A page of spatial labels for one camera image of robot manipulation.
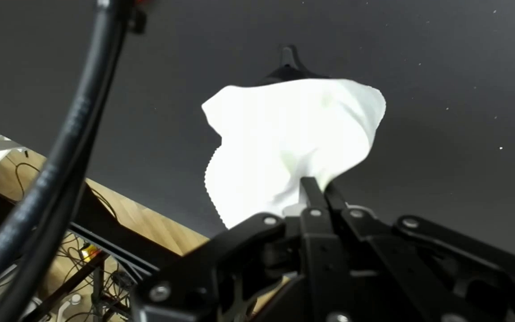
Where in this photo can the white cloth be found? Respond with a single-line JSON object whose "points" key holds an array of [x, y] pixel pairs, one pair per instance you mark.
{"points": [[282, 136]]}

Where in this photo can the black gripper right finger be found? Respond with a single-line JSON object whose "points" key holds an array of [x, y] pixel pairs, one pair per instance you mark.
{"points": [[401, 261]]}

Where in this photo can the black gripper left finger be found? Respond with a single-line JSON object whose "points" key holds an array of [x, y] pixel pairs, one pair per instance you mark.
{"points": [[312, 250]]}

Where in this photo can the black stand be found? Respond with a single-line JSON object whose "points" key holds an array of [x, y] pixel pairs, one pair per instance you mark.
{"points": [[292, 64]]}

